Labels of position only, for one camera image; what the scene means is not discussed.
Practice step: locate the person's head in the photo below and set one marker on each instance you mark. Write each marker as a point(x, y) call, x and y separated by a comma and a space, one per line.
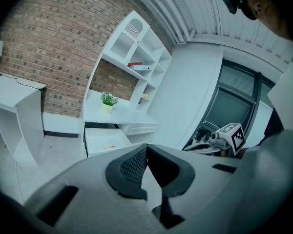
point(266, 6)

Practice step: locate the white binder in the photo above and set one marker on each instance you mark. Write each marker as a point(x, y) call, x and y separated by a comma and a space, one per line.
point(141, 67)

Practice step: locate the white desk with hutch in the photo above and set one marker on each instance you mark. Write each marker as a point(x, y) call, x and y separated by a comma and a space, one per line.
point(127, 116)

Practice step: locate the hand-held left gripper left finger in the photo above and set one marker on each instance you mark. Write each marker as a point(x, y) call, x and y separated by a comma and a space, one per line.
point(88, 191)

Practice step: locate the yellow object on shelf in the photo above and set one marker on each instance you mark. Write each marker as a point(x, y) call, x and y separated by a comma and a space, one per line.
point(145, 96)

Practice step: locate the potted green flower plant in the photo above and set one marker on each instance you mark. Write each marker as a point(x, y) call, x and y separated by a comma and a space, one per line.
point(107, 107)

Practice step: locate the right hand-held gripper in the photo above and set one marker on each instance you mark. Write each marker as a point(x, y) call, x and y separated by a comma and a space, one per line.
point(234, 138)

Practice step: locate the black framed glass window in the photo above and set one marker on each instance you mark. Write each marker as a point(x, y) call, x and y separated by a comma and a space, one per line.
point(232, 106)

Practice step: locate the white side table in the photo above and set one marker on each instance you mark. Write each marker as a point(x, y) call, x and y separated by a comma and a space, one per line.
point(12, 91)

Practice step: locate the white hutch cabinet door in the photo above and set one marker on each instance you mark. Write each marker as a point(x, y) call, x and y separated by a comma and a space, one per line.
point(122, 43)

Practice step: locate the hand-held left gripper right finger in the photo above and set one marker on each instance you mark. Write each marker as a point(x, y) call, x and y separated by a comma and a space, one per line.
point(197, 174)

